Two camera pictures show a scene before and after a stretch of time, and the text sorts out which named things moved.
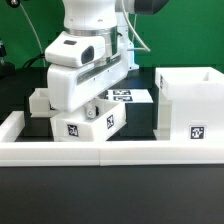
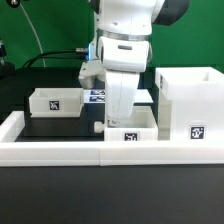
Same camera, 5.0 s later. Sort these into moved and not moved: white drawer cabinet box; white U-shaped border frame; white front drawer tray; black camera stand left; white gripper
Moved: white gripper; white front drawer tray
Not moved: white drawer cabinet box; black camera stand left; white U-shaped border frame
